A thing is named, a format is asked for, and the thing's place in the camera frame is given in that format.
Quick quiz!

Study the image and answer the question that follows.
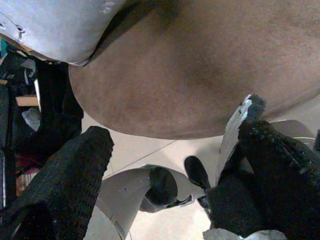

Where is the black open bag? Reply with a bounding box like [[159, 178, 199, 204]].
[[0, 42, 85, 208]]

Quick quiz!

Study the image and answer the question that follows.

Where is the grey rectangular pillow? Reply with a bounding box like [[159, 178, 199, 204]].
[[0, 0, 127, 67]]

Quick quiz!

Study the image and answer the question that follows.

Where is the light wooden piece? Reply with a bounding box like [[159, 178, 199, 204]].
[[15, 95, 39, 108]]

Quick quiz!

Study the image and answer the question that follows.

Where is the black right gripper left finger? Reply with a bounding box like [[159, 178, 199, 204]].
[[0, 125, 115, 240]]

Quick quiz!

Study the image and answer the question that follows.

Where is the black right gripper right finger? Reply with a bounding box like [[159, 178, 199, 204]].
[[206, 93, 320, 240]]

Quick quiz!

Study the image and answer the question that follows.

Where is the brown round velvet chair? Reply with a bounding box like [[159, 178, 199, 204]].
[[68, 0, 320, 140]]

